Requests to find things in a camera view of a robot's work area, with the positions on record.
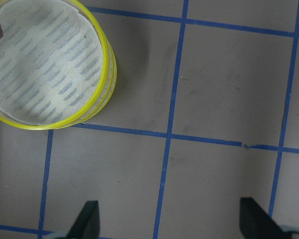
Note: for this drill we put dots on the white steamer cloth liner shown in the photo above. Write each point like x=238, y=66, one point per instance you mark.
x=44, y=62

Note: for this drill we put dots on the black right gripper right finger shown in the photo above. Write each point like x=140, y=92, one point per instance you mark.
x=255, y=223

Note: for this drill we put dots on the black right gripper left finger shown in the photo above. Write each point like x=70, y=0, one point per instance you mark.
x=87, y=224

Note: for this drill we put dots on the yellow rimmed steamer basket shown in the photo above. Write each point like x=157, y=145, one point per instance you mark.
x=107, y=74

